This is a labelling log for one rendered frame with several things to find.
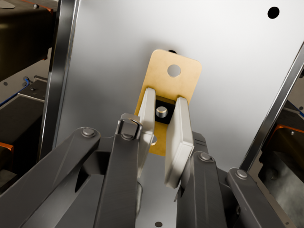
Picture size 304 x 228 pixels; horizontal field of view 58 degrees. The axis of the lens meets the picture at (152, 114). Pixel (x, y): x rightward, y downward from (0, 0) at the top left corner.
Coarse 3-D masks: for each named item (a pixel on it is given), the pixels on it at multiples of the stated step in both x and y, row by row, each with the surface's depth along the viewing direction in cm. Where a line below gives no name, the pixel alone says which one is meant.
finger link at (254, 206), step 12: (228, 180) 13; (240, 180) 13; (252, 180) 13; (240, 192) 12; (252, 192) 12; (240, 204) 12; (252, 204) 11; (264, 204) 12; (228, 216) 13; (240, 216) 12; (252, 216) 11; (264, 216) 11; (276, 216) 11
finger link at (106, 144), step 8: (112, 136) 14; (104, 144) 13; (112, 144) 13; (96, 152) 13; (104, 152) 13; (88, 160) 13; (96, 160) 13; (104, 160) 13; (88, 168) 13; (96, 168) 13; (104, 168) 13
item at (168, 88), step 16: (160, 64) 20; (176, 64) 20; (192, 64) 20; (144, 80) 20; (160, 80) 20; (176, 80) 20; (192, 80) 20; (160, 96) 21; (176, 96) 21; (160, 112) 21; (160, 128) 22; (160, 144) 22
